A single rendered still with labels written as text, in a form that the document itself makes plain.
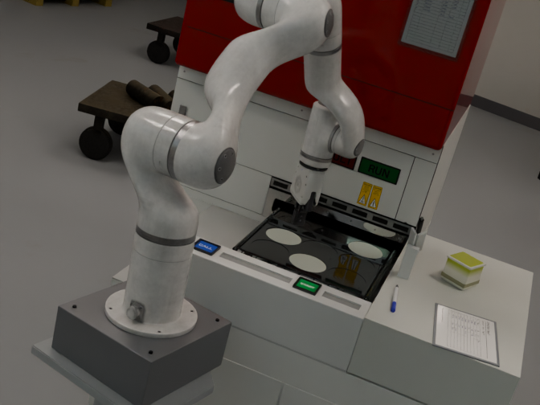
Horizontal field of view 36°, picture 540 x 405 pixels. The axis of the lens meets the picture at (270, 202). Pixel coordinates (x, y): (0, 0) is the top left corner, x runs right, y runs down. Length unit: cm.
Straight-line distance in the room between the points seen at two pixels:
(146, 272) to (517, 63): 764
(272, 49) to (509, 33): 746
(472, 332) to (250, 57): 80
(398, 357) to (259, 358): 33
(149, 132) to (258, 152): 96
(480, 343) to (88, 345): 85
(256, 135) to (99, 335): 102
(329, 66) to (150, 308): 71
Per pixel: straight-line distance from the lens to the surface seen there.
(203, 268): 196
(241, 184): 256
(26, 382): 309
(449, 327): 196
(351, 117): 203
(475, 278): 219
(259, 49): 168
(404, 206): 243
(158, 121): 159
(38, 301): 354
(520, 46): 904
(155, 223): 161
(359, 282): 219
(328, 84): 201
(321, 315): 190
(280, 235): 231
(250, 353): 201
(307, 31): 171
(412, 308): 199
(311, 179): 213
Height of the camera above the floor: 182
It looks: 21 degrees down
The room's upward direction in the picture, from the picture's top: 15 degrees clockwise
